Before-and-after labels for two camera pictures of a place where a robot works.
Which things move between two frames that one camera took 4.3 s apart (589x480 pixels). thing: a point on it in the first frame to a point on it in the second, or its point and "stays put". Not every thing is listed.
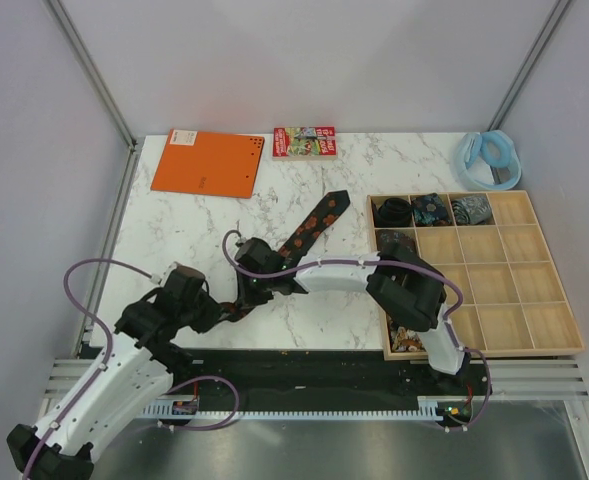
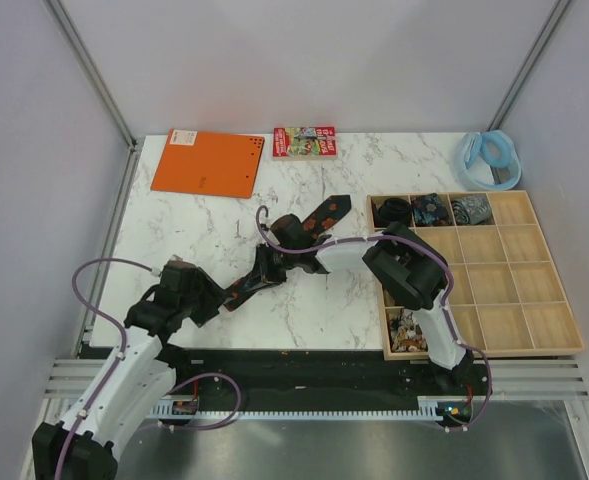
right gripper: x=248 y=297 to x=263 y=252
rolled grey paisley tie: x=472 y=210 stays put
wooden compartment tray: x=492 y=244 stays put
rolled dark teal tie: x=393 y=212 stays put
